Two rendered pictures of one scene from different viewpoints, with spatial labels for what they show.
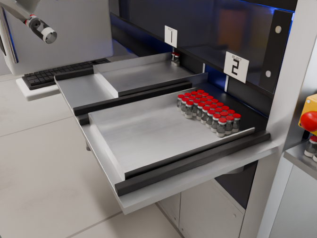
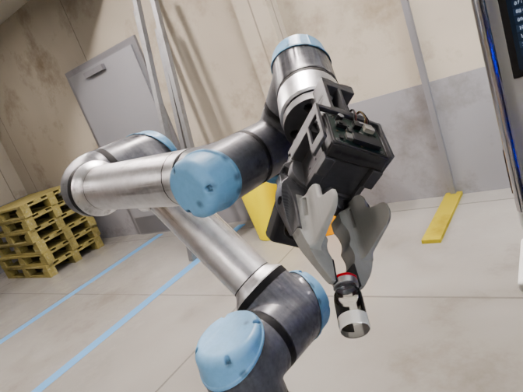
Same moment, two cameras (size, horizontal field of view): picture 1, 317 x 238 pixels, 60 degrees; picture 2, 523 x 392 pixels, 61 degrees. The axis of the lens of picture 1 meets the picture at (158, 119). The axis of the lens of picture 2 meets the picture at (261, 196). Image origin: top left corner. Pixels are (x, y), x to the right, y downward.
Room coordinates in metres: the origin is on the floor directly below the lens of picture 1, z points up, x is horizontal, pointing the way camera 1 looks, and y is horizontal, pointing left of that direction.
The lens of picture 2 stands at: (0.29, -0.10, 1.36)
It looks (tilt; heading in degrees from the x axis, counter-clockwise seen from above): 14 degrees down; 71
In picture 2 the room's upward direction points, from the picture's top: 20 degrees counter-clockwise
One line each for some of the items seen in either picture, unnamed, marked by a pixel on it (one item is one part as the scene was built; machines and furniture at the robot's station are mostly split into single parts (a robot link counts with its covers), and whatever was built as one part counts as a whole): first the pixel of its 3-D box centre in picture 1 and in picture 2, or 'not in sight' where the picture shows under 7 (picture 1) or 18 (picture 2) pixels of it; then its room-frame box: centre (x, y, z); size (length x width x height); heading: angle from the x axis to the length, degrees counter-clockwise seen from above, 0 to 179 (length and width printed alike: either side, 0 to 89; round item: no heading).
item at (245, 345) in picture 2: not in sight; (241, 363); (0.38, 0.54, 0.96); 0.13 x 0.12 x 0.14; 25
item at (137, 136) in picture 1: (167, 125); not in sight; (0.59, -0.02, 0.90); 0.34 x 0.26 x 0.04; 118
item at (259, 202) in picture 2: not in sight; (265, 201); (1.56, 3.57, 0.31); 0.39 x 0.39 x 0.62
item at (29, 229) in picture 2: not in sight; (41, 230); (-0.54, 6.44, 0.47); 1.27 x 0.87 x 0.93; 122
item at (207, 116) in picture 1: (203, 113); not in sight; (0.64, -0.12, 0.90); 0.18 x 0.02 x 0.05; 28
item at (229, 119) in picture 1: (209, 111); not in sight; (0.66, -0.14, 0.90); 0.18 x 0.02 x 0.05; 28
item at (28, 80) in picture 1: (71, 71); not in sight; (1.16, 0.39, 0.82); 0.40 x 0.14 x 0.02; 125
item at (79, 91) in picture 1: (153, 103); not in sight; (0.77, 0.02, 0.87); 0.70 x 0.48 x 0.02; 28
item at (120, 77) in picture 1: (148, 73); not in sight; (0.95, 0.04, 0.90); 0.34 x 0.26 x 0.04; 118
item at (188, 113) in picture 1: (189, 109); not in sight; (0.66, -0.09, 0.90); 0.02 x 0.02 x 0.05
